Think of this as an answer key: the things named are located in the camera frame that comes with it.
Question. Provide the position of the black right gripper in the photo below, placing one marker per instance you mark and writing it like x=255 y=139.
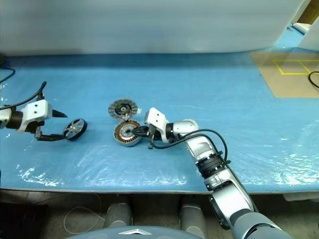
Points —
x=152 y=135

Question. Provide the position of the silver motor end cover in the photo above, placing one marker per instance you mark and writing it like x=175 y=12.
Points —
x=122 y=108

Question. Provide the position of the white foam backdrop sheet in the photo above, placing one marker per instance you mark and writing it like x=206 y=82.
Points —
x=149 y=25

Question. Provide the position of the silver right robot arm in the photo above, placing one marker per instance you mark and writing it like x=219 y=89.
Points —
x=202 y=147

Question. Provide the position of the white flat box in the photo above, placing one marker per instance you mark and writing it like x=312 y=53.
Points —
x=301 y=26

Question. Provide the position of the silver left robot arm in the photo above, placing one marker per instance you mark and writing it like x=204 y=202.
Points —
x=15 y=119

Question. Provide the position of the brown cardboard box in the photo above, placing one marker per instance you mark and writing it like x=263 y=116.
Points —
x=310 y=12

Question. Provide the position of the grey rounded cylinder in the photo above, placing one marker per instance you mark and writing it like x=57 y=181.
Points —
x=193 y=216
x=119 y=214

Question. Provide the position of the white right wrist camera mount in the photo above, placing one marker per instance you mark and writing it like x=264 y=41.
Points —
x=157 y=118

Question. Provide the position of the white upright panel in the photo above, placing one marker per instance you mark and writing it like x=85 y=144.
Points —
x=309 y=37

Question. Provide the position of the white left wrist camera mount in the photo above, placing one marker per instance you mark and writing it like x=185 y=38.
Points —
x=35 y=112

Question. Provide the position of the silver spoked wheel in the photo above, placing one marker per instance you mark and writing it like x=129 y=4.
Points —
x=74 y=127

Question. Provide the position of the brown cardboard sheet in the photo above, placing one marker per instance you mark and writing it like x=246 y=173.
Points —
x=281 y=84

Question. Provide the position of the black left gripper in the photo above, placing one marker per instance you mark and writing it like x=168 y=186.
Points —
x=37 y=129

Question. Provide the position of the silver motor stator housing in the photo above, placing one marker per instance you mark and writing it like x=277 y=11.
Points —
x=122 y=135

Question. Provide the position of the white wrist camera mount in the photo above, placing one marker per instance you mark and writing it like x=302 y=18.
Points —
x=35 y=112
x=157 y=118

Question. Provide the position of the grey robot torso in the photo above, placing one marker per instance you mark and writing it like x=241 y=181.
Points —
x=112 y=234

